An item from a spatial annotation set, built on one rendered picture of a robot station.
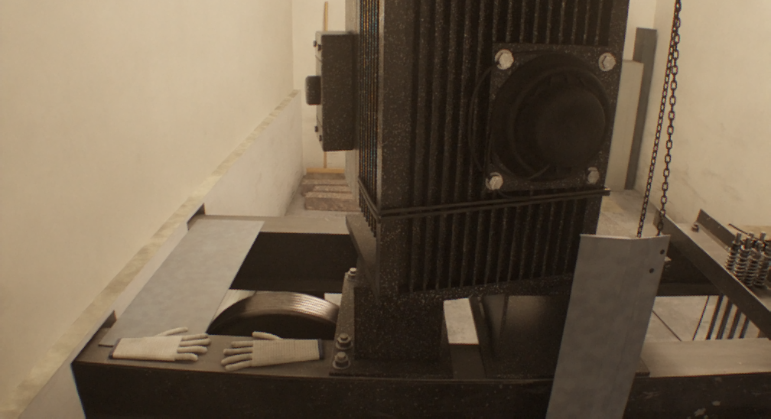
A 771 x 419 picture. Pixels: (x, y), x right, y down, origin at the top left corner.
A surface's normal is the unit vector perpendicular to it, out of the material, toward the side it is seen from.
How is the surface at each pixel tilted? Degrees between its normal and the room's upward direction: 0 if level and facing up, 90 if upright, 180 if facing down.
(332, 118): 90
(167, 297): 0
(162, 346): 0
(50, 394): 90
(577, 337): 90
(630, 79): 90
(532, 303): 0
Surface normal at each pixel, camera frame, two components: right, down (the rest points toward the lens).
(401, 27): 0.22, 0.36
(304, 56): -0.01, 0.37
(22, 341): 1.00, 0.02
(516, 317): 0.02, -0.93
